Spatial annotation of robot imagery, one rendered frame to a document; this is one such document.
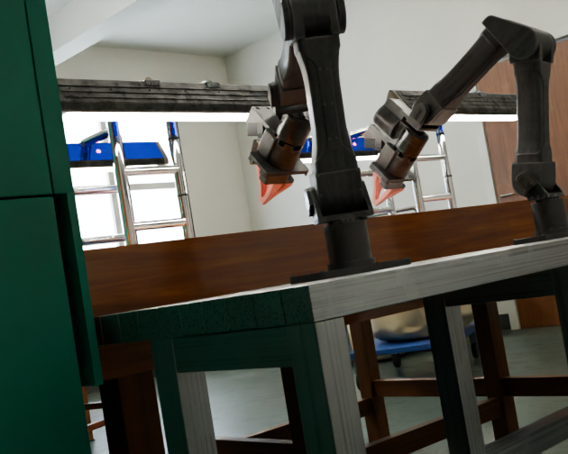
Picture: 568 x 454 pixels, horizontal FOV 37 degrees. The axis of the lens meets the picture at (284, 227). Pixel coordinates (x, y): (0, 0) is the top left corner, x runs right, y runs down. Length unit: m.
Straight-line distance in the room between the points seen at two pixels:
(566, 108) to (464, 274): 5.41
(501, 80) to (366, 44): 1.41
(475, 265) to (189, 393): 0.40
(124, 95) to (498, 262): 0.83
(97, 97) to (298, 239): 0.47
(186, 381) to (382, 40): 6.54
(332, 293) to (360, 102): 6.73
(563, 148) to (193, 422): 5.57
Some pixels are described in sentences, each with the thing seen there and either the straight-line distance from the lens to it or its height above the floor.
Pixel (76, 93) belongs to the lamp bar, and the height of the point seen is 1.08.
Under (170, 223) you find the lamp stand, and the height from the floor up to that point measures 0.84.
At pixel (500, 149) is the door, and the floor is 1.38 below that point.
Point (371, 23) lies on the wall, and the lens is 7.59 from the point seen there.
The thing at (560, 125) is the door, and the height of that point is 1.44.
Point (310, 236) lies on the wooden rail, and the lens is 1.48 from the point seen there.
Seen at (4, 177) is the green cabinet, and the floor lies 0.87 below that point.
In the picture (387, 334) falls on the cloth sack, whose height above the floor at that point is 0.27.
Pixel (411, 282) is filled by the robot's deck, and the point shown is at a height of 0.65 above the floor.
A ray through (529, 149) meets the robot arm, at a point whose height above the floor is 0.85.
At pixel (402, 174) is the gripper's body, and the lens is 1.89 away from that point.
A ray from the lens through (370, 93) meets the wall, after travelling 7.55.
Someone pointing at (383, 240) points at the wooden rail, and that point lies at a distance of 1.61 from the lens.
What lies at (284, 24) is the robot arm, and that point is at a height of 1.03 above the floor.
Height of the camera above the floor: 0.68
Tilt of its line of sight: 3 degrees up
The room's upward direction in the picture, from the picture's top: 9 degrees counter-clockwise
